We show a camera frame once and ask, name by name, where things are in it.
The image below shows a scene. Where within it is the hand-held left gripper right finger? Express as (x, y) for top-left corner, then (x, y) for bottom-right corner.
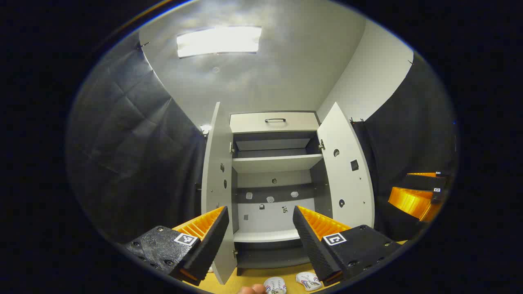
(292, 205), (403, 286)

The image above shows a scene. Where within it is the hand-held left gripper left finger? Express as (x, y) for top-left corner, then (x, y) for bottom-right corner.
(123, 205), (230, 286)

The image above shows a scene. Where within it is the white striped shoe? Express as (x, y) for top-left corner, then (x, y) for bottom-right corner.
(296, 272), (323, 292)
(264, 277), (287, 294)

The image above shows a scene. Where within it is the white cabinet door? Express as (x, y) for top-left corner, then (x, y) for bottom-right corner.
(317, 102), (375, 229)
(201, 102), (238, 285)

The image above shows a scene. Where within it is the grey white shoe cabinet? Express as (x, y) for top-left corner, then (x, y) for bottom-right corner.
(229, 110), (332, 276)

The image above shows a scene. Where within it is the white cabinet drawer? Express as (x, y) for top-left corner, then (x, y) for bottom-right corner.
(230, 111), (320, 134)

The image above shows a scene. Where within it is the black backdrop cloth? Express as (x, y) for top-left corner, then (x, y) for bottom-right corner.
(67, 33), (457, 245)

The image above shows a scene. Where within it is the rectangular ceiling light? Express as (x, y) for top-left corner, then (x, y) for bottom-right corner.
(177, 26), (262, 58)

